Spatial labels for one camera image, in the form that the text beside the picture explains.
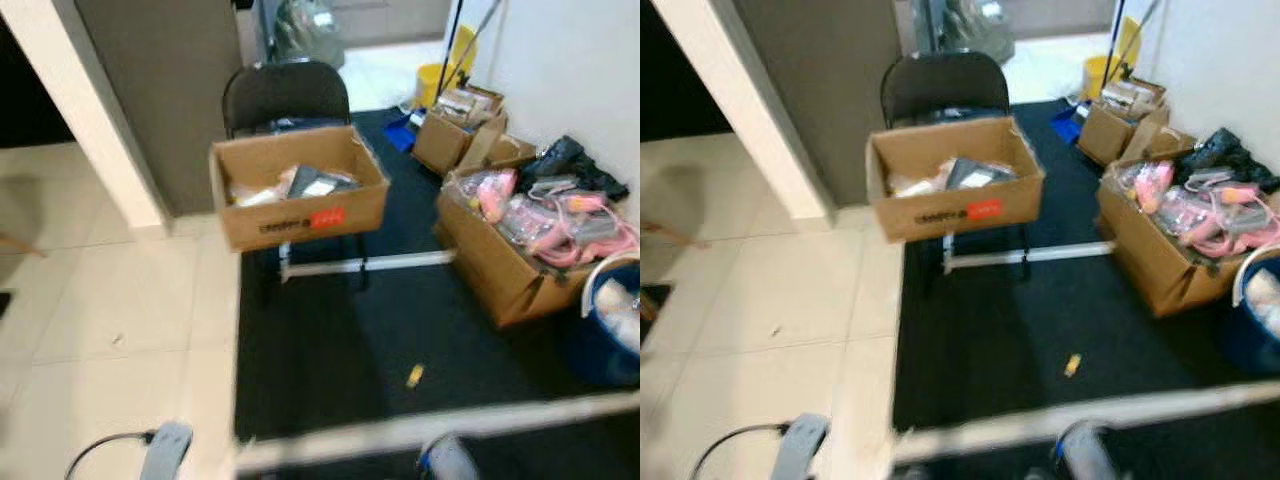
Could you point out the large open cardboard box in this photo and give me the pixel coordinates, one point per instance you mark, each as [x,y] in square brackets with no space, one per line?
[1150,265]
[490,275]

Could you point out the clear rubbish bag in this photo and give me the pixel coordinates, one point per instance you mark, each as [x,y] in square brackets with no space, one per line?
[975,28]
[310,30]

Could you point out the grey door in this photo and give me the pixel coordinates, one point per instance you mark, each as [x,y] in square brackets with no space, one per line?
[160,90]
[820,90]

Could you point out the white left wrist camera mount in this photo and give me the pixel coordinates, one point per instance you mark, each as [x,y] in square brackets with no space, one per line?
[166,455]
[800,450]

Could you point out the yellow mop bucket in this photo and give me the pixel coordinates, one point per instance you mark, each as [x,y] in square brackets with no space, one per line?
[435,85]
[1098,75]

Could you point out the small yellow trash piece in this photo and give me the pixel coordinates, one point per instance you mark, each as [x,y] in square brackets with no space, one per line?
[414,376]
[1072,365]

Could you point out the black plastic bag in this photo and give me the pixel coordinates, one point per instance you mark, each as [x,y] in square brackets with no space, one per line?
[570,160]
[1225,150]

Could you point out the small open cardboard box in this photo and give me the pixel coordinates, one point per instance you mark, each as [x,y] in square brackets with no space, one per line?
[1100,135]
[440,145]

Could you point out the white metal bar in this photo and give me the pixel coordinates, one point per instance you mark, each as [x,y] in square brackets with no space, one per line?
[1040,255]
[380,263]

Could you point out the pink plastic packets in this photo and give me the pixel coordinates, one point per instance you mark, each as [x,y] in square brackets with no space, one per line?
[540,225]
[1200,215]

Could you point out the blue dustpan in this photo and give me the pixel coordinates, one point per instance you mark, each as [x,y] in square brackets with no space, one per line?
[1067,120]
[403,130]

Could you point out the grey plastic packet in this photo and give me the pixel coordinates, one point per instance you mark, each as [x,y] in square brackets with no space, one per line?
[320,183]
[980,174]

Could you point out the blue rubbish bin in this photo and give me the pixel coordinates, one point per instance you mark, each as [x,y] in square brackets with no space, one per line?
[600,350]
[1245,340]

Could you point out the cardboard box red label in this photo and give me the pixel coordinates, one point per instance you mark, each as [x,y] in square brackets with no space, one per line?
[930,215]
[290,225]

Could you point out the white crumpled wrapper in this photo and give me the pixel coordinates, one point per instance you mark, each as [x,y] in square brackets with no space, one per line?
[255,195]
[915,185]

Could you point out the black floor mat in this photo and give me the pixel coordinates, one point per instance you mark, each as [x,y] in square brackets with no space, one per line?
[330,340]
[990,330]

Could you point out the black folding chair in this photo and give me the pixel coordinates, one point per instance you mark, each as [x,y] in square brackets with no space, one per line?
[285,95]
[945,85]

